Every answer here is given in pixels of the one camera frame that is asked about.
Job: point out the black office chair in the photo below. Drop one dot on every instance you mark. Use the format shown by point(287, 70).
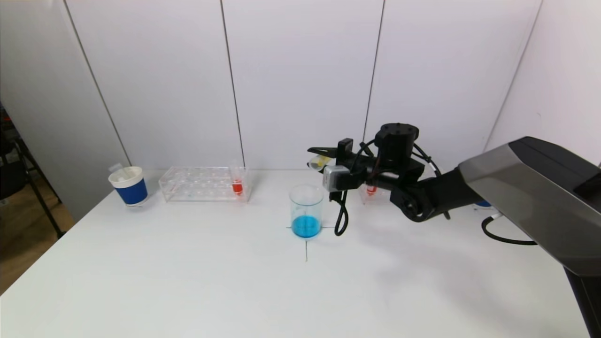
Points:
point(14, 178)

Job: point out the clear glass beaker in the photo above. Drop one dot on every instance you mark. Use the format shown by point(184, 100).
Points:
point(306, 225)

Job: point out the blue white paper cup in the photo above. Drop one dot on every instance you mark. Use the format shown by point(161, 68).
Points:
point(133, 190)
point(482, 204)

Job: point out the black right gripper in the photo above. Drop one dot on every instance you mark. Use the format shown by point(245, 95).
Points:
point(345, 149)

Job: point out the test tube with blue pigment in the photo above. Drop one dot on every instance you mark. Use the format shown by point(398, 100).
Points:
point(123, 177)

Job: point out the test tube with red pigment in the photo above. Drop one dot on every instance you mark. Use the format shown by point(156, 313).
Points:
point(371, 190)
point(237, 187)

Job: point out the grey and black right arm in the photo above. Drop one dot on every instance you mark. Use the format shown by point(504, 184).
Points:
point(540, 188)

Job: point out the test tube with yellow pigment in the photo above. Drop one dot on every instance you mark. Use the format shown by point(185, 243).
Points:
point(319, 162)

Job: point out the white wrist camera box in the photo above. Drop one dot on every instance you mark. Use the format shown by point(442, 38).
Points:
point(334, 177)

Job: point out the clear acrylic test tube rack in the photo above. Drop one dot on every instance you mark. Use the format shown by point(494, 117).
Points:
point(380, 197)
point(202, 185)

